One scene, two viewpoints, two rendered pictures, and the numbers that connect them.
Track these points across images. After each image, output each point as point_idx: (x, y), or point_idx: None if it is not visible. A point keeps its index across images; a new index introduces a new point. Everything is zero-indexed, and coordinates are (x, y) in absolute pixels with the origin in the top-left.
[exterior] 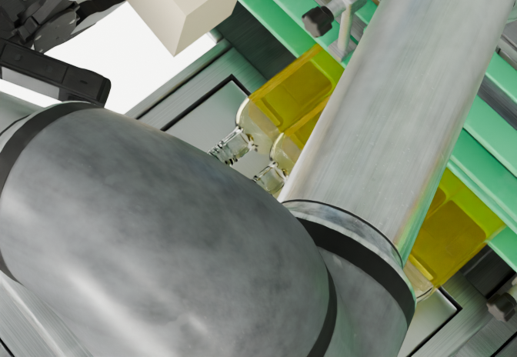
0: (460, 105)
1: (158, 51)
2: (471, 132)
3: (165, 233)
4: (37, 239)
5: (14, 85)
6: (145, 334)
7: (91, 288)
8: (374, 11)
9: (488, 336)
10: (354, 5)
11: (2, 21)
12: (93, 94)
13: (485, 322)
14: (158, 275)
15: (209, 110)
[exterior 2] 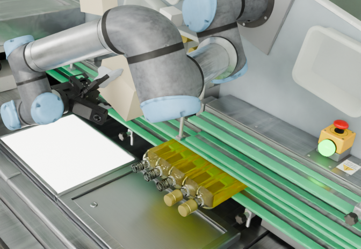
0: (214, 61)
1: (113, 160)
2: (223, 140)
3: (147, 9)
4: (117, 14)
5: (58, 166)
6: (142, 24)
7: (130, 18)
8: (190, 131)
9: (238, 244)
10: None
11: (76, 92)
12: (102, 111)
13: (236, 235)
14: (145, 14)
15: (131, 176)
